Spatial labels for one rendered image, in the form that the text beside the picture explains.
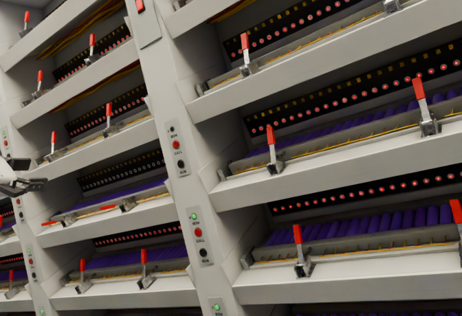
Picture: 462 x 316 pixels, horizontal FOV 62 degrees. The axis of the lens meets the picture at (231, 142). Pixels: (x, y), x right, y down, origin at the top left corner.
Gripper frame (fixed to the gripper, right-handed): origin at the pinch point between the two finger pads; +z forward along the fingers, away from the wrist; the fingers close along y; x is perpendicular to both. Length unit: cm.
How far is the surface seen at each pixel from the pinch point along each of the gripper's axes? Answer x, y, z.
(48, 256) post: -37.3, -13.3, 18.8
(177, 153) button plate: 18.3, 24.3, 16.2
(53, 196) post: -23.4, -25.9, 22.4
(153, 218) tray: 0.6, 22.7, 18.3
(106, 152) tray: 7.1, 2.2, 15.6
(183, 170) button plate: 15.8, 27.4, 16.7
